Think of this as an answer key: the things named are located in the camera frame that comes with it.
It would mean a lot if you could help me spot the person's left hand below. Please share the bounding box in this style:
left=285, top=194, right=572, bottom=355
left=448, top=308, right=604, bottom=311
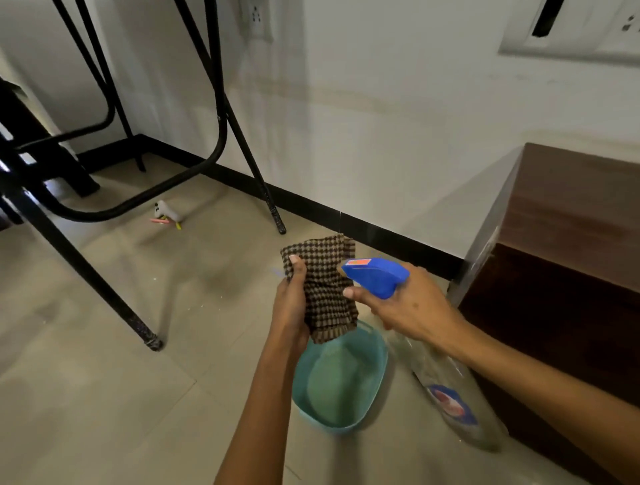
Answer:
left=270, top=255, right=312, bottom=357

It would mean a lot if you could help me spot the person's right hand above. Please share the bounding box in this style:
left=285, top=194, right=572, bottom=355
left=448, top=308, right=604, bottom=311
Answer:
left=342, top=265, right=468, bottom=356

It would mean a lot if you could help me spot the brown checkered cloth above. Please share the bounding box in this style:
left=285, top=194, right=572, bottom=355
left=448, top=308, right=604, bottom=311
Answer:
left=280, top=234, right=360, bottom=344

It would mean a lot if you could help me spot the clear spray bottle blue nozzle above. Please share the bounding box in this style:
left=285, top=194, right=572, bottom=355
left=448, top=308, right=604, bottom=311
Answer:
left=341, top=258, right=508, bottom=453

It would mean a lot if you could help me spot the person's left forearm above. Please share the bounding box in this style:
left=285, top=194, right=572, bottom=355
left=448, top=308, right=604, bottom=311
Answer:
left=214, top=340, right=303, bottom=485

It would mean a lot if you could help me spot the person's right forearm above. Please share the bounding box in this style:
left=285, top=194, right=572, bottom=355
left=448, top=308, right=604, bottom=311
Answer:
left=447, top=320, right=640, bottom=485

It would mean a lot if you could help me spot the black skirting board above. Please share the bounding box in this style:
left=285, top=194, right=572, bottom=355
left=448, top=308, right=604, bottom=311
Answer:
left=75, top=134, right=466, bottom=281

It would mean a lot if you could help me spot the teal plastic basin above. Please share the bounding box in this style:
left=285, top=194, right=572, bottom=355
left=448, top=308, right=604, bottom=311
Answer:
left=292, top=320, right=389, bottom=434

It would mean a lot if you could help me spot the small white toy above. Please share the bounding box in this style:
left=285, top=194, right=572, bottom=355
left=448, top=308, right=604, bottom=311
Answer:
left=150, top=200, right=184, bottom=231

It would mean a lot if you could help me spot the dark wooden cabinet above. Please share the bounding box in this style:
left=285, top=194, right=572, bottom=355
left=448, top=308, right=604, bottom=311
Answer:
left=447, top=142, right=640, bottom=485

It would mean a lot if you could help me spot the black metal table frame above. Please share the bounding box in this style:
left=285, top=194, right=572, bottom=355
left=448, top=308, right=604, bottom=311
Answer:
left=0, top=0, right=288, bottom=352

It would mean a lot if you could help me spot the white wall socket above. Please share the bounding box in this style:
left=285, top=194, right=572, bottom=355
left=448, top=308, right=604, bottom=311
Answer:
left=239, top=0, right=275, bottom=43

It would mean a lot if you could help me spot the white switch plate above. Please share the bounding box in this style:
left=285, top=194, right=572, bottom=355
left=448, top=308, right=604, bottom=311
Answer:
left=498, top=0, right=640, bottom=67

